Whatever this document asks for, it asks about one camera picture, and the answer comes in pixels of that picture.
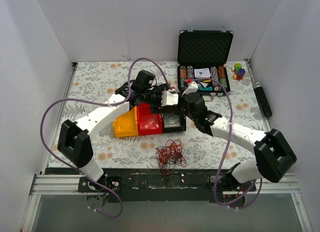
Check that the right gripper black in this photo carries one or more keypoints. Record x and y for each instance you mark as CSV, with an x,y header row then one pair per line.
x,y
183,104

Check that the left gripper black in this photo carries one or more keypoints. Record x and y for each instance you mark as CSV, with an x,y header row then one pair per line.
x,y
157,109

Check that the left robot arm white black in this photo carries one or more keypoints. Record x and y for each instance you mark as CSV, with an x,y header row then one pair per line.
x,y
75,138

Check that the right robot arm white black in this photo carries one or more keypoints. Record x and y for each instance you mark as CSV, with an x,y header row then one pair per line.
x,y
273,155

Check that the black plastic bin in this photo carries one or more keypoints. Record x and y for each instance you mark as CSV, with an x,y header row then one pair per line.
x,y
173,123

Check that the red plastic bin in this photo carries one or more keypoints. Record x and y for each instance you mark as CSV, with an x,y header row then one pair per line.
x,y
148,123

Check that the yellow plastic bin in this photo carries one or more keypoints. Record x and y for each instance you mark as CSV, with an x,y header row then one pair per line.
x,y
126,125

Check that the white playing card deck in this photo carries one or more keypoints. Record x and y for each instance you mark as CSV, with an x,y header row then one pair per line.
x,y
202,73

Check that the black poker chip case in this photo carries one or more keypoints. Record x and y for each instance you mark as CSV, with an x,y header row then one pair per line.
x,y
204,49

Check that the floral table mat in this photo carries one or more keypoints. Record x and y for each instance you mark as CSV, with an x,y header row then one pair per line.
x,y
97,81

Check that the colourful toy block train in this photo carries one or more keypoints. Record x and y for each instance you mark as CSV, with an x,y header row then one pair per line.
x,y
238,72

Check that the black cylindrical flashlight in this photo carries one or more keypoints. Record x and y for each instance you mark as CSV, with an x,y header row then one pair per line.
x,y
262,99

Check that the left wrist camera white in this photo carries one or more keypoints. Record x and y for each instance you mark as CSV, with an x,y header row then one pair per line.
x,y
169,99

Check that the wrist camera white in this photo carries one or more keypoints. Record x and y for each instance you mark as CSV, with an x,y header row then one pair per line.
x,y
169,99
190,87

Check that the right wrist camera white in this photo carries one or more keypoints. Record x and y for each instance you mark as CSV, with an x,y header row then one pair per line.
x,y
190,87

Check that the aluminium frame rail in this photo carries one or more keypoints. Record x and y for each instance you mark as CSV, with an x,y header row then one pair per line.
x,y
68,184

